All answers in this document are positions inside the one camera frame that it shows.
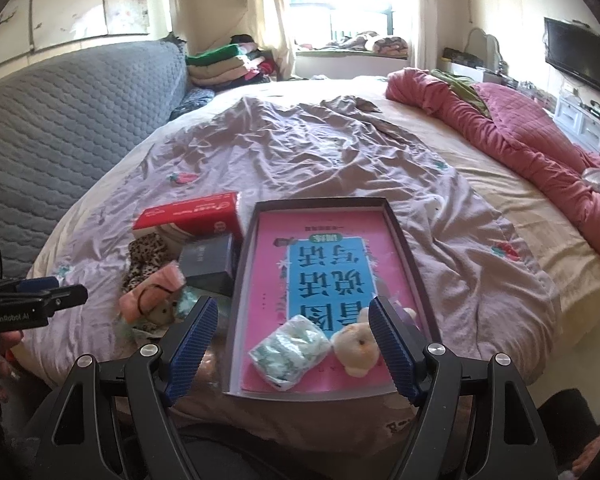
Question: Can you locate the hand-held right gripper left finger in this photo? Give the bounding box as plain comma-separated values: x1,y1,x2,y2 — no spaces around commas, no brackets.
27,296,219,480

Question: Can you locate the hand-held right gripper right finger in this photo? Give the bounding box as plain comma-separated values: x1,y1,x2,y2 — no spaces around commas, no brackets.
367,296,553,480

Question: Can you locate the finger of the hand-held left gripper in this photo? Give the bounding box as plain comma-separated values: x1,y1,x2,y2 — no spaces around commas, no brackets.
43,285,89,319
0,276,63,295

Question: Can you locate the beige plush bear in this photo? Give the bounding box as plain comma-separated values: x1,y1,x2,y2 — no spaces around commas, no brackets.
330,306,420,378

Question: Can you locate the small brown plush toy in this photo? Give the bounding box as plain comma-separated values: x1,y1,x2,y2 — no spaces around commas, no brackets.
147,300,179,332

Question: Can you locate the dark grey box tray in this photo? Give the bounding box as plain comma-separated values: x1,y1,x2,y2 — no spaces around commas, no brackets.
221,199,443,402

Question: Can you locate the leopard print scrunchie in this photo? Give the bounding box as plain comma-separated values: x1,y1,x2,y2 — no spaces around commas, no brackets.
120,237,174,294

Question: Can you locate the white green patterned packet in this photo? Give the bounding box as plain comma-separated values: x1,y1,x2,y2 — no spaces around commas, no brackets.
249,315,331,392

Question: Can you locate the person's left hand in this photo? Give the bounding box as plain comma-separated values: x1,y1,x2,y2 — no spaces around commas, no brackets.
0,331,25,372

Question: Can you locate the dark blue box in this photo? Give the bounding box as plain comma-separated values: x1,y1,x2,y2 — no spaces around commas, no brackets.
178,234,239,297

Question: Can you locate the red tissue pack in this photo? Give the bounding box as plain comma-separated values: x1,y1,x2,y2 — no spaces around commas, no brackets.
132,191,245,239

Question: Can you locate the grey quilted headboard cover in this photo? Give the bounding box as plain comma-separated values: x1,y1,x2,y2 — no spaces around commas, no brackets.
0,40,191,282

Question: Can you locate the cream bed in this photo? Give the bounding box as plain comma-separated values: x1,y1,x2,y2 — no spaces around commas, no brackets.
10,76,600,431

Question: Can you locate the purple grey bed blanket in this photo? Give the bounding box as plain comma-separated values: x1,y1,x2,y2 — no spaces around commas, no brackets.
30,95,562,411

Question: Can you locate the dark patterned pillow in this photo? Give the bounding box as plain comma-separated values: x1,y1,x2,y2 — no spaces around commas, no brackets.
171,87,217,122

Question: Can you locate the pink quilt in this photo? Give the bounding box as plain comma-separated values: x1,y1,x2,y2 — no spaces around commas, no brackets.
385,67,600,262

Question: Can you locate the green cloth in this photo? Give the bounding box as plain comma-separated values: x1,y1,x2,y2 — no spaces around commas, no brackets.
431,70,492,117

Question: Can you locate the stack of folded clothes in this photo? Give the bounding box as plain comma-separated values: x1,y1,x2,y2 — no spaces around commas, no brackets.
185,34,282,92

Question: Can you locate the printed wardrobe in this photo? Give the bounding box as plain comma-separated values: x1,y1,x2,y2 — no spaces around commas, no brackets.
0,0,172,77

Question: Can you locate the white drawer cabinet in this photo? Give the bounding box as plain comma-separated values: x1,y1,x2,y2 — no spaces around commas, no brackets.
554,94,600,152

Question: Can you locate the bedding on window sill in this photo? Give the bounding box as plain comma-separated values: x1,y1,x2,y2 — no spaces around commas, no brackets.
330,31,411,57

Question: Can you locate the white framed mirror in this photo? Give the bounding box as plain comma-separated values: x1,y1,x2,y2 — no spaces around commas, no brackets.
467,27,504,72

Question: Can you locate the cream curtain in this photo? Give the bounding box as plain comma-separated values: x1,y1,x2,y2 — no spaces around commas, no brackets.
412,0,444,71
245,0,297,82

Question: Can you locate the black television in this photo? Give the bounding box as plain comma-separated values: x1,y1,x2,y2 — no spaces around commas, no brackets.
544,17,600,95

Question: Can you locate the pink tray with dark frame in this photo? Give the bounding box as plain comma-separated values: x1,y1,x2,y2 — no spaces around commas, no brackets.
239,209,422,394

